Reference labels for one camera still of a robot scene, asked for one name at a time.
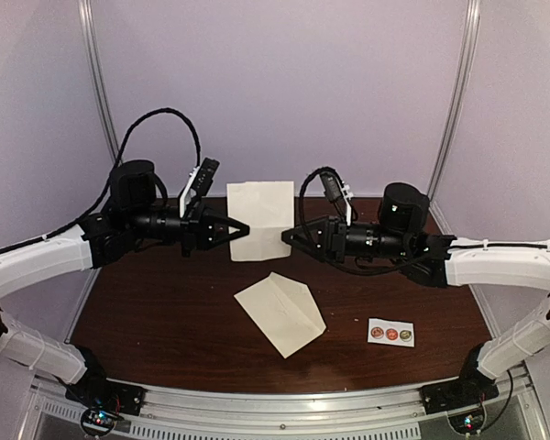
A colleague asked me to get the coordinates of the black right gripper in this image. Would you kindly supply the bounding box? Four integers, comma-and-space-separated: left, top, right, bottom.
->
280, 214, 410, 265

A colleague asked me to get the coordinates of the black braided left camera cable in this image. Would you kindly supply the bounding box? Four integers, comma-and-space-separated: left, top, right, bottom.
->
84, 107, 204, 216

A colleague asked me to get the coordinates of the black braided right camera cable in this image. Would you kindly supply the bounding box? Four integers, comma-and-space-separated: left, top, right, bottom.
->
297, 165, 336, 239

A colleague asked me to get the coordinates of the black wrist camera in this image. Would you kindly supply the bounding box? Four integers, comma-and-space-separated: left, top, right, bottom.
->
190, 158, 220, 197
319, 170, 353, 204

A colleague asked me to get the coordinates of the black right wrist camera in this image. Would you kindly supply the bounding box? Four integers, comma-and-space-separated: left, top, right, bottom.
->
319, 170, 353, 204

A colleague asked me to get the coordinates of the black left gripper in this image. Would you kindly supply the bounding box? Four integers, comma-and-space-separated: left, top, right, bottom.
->
127, 202, 249, 259

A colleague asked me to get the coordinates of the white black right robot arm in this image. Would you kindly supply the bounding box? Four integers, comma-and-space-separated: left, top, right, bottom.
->
281, 182, 550, 405

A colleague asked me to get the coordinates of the left aluminium corner post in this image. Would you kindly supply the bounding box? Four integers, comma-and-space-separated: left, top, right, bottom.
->
78, 0, 120, 165

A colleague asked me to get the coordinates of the sticker sheet with three seals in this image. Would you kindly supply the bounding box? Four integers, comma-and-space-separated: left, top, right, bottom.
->
367, 318, 415, 347

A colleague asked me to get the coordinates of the cream paper envelope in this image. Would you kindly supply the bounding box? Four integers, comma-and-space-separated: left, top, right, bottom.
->
234, 272, 326, 358

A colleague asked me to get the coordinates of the right aluminium corner post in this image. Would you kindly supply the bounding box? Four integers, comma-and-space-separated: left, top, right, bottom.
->
428, 0, 481, 201

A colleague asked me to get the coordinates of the aluminium corner post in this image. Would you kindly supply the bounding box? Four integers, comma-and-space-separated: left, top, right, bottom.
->
78, 0, 120, 165
428, 0, 481, 201

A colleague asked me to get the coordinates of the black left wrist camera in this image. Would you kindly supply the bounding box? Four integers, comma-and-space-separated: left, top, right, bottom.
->
190, 158, 220, 197

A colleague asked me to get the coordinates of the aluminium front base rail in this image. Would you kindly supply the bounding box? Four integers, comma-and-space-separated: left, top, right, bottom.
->
27, 375, 540, 440

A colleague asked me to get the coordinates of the black braided camera cable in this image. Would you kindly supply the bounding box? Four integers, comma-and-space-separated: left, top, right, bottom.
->
84, 107, 204, 216
297, 165, 336, 239

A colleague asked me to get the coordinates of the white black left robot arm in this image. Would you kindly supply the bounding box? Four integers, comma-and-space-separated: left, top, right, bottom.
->
0, 159, 249, 407

